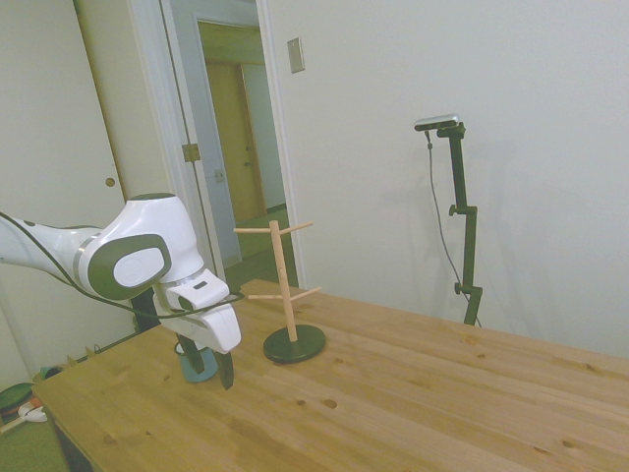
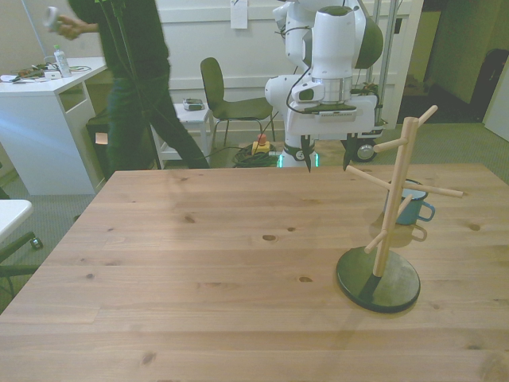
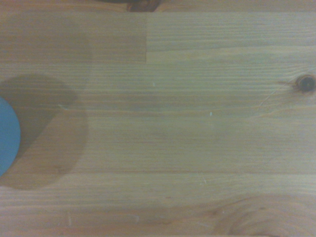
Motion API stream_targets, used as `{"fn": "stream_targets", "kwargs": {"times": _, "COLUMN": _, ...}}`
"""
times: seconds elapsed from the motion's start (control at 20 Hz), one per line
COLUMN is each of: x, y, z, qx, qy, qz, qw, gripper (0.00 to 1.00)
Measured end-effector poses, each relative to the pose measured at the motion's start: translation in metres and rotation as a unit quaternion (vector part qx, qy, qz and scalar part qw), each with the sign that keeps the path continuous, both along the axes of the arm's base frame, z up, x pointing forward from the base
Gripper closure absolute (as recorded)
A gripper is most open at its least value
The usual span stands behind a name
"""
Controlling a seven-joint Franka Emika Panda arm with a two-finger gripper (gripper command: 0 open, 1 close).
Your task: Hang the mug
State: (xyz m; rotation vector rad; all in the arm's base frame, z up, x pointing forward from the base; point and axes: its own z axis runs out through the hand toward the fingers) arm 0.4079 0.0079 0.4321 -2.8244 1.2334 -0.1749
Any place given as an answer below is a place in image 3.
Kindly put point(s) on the blue enamel mug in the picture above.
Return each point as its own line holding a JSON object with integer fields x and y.
{"x": 8, "y": 138}

